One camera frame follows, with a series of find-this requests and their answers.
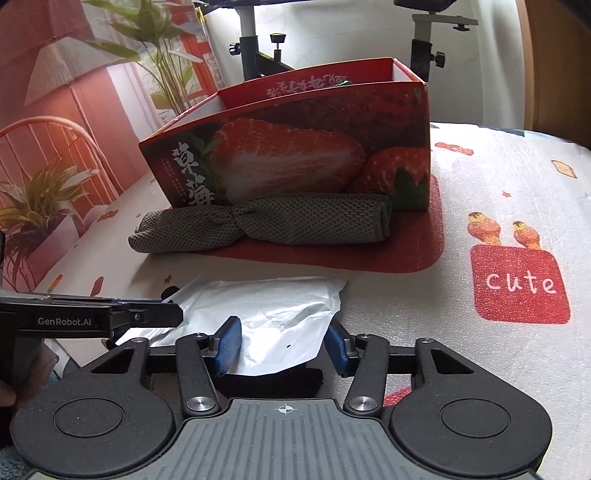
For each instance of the white plastic packet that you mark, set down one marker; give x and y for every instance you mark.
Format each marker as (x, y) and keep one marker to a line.
(268, 318)

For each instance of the wooden panel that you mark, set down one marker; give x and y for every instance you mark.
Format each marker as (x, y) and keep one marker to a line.
(558, 64)

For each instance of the printed bed sheet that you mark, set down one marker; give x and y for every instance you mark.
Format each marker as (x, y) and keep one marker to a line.
(508, 194)

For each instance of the black cloth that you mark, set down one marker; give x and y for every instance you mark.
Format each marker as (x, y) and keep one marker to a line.
(272, 383)

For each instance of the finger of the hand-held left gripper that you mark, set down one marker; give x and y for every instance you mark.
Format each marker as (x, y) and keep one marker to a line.
(152, 314)

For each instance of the grey mesh cloth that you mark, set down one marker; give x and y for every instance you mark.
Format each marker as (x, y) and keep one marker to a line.
(295, 221)

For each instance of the printed wall tapestry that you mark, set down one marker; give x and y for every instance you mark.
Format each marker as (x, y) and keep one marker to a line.
(92, 115)

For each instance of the black exercise bike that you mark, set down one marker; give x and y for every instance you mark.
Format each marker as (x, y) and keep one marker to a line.
(249, 50)

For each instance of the red strawberry print cardboard box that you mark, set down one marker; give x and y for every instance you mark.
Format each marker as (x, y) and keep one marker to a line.
(286, 147)

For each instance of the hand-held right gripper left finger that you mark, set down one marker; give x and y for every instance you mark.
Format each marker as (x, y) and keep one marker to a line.
(228, 344)

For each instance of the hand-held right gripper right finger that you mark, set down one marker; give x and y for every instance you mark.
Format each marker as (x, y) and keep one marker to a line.
(336, 348)

